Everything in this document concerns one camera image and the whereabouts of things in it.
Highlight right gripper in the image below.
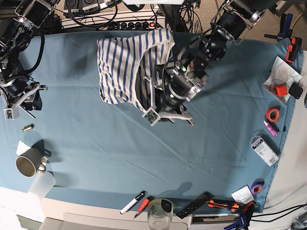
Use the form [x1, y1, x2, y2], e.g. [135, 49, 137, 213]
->
[4, 81, 48, 110]

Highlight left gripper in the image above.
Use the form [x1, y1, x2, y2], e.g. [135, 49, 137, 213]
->
[143, 76, 194, 126]

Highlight blue white striped T-shirt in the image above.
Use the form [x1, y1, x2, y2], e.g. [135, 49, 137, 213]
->
[97, 29, 175, 112]

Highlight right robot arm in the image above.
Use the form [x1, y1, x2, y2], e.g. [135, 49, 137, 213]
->
[0, 0, 59, 119]

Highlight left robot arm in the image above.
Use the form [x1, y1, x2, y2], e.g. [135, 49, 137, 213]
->
[142, 0, 274, 126]

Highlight black allen key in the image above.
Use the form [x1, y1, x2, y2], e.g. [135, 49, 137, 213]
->
[20, 106, 36, 119]

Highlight small brass cylinder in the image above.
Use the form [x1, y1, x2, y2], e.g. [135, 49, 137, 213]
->
[22, 124, 34, 132]

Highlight white paper note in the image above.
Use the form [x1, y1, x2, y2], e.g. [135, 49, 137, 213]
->
[16, 141, 31, 156]

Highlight grey ceramic mug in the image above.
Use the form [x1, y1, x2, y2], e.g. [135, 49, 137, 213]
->
[15, 148, 46, 178]

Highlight teal table cloth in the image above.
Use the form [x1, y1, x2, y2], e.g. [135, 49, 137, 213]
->
[0, 32, 295, 210]

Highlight translucent plastic cup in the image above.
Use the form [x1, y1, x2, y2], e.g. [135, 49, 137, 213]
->
[28, 171, 56, 200]

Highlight clear plastic screw box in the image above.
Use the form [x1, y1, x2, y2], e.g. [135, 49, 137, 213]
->
[249, 136, 279, 166]

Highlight white black marker pen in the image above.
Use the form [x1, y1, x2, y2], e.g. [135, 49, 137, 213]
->
[120, 191, 146, 215]

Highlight black remote control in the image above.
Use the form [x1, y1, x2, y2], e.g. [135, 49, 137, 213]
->
[176, 192, 214, 219]

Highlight red tape roll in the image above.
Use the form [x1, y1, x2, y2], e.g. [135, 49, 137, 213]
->
[266, 107, 280, 123]

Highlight clear drinking glass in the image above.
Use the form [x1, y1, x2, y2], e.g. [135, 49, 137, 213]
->
[147, 198, 173, 230]

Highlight pink glue tube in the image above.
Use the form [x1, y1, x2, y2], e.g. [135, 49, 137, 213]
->
[263, 120, 279, 137]

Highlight red cube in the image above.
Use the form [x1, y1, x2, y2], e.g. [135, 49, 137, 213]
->
[275, 83, 288, 97]

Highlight white printed paper sheet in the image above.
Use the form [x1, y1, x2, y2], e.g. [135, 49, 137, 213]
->
[262, 57, 302, 105]

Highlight white card box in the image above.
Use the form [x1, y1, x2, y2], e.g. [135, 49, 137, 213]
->
[231, 185, 254, 205]

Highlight purple tape roll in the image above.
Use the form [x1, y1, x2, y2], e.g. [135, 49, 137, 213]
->
[250, 181, 264, 195]

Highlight orange black utility knife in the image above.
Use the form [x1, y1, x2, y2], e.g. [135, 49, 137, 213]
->
[206, 199, 240, 212]

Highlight black orange clamp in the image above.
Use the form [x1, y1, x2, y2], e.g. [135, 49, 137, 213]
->
[286, 37, 302, 63]

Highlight blue black bar clamp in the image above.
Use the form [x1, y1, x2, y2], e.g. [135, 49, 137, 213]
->
[264, 13, 293, 42]

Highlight blue black spring clamp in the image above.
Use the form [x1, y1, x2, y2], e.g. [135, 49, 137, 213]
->
[224, 202, 256, 230]

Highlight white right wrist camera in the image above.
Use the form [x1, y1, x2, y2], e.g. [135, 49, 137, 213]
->
[4, 82, 41, 120]

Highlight red handled screwdriver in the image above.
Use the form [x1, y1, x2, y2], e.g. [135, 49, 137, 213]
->
[134, 196, 154, 219]

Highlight black square mount plate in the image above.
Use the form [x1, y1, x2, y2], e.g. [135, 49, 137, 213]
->
[288, 82, 303, 100]

